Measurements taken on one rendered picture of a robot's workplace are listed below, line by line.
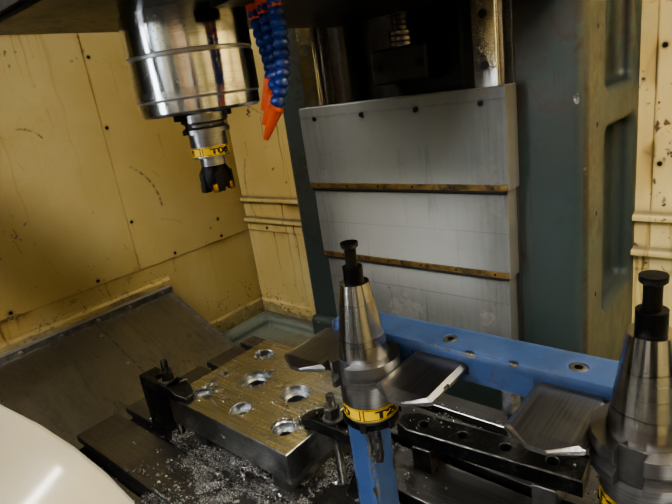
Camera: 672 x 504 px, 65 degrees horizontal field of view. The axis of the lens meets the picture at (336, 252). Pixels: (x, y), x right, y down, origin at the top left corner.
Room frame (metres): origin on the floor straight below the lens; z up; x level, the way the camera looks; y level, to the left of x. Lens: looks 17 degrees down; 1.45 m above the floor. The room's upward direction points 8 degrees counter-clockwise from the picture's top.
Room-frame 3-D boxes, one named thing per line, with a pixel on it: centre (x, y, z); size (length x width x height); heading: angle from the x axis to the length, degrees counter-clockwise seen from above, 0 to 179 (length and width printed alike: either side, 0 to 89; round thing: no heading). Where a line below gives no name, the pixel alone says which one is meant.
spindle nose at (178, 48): (0.73, 0.15, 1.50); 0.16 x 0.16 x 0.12
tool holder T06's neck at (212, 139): (0.73, 0.15, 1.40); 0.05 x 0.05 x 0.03
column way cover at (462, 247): (1.06, -0.15, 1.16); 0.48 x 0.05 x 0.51; 47
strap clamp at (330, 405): (0.63, 0.03, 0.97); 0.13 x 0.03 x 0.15; 47
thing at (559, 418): (0.31, -0.13, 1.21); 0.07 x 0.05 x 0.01; 137
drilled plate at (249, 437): (0.78, 0.13, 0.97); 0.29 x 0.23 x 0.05; 47
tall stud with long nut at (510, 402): (0.63, -0.21, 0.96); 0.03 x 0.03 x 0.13
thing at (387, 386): (0.38, -0.05, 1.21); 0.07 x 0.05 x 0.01; 137
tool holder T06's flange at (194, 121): (0.73, 0.15, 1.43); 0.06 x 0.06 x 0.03
